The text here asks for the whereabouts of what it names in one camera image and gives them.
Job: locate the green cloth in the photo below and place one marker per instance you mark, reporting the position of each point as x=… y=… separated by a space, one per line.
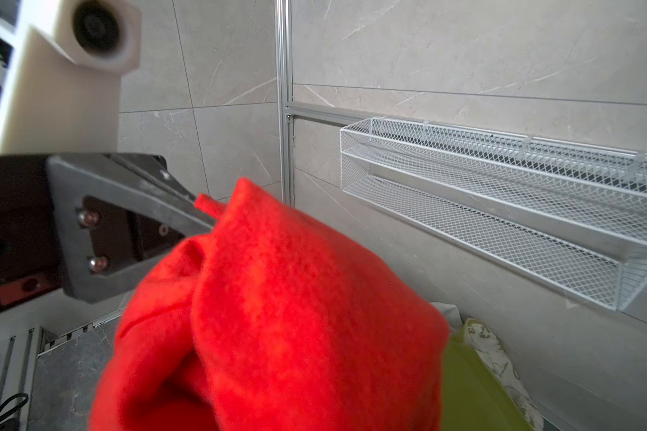
x=474 y=393

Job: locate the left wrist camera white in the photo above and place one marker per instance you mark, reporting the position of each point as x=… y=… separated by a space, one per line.
x=61 y=90

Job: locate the white wire mesh basket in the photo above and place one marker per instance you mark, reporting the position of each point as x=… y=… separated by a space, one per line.
x=567 y=215

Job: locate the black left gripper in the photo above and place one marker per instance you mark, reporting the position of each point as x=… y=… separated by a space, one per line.
x=117 y=216

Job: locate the aluminium mounting rail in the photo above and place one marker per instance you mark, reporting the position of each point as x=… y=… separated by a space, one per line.
x=49 y=382

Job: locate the red cloth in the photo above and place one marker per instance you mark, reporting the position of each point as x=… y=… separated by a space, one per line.
x=272 y=321

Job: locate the white printed cloth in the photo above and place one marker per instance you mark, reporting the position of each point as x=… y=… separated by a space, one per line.
x=496 y=361

